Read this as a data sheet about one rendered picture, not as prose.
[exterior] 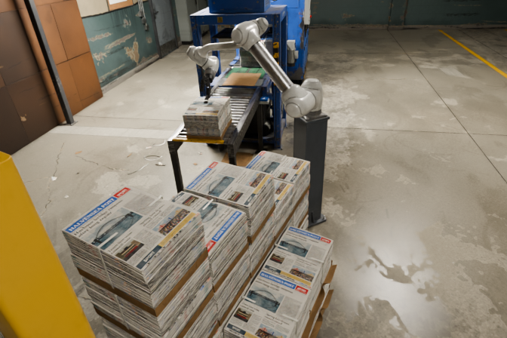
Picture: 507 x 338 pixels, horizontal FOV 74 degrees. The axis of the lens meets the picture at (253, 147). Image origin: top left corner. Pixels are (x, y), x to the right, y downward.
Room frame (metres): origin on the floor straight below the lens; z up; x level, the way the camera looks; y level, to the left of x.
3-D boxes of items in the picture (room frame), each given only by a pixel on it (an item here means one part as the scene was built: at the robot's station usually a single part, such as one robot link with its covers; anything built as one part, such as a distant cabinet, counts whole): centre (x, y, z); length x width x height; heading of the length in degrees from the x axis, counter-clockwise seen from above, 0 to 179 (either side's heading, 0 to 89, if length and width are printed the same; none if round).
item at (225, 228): (1.14, 0.28, 0.95); 0.38 x 0.29 x 0.23; 59
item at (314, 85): (2.30, -0.44, 1.17); 0.18 x 0.16 x 0.22; 147
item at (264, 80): (3.98, 0.06, 0.75); 0.70 x 0.65 x 0.10; 168
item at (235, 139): (2.93, 0.03, 0.74); 1.34 x 0.05 x 0.12; 168
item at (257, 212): (1.40, 0.13, 0.95); 0.38 x 0.29 x 0.23; 62
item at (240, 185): (1.40, 0.13, 1.06); 0.37 x 0.29 x 0.01; 62
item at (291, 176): (1.52, 0.06, 0.42); 1.17 x 0.39 x 0.83; 150
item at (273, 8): (3.98, 0.06, 1.50); 0.94 x 0.68 x 0.10; 78
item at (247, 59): (4.54, -0.06, 0.93); 0.38 x 0.30 x 0.26; 168
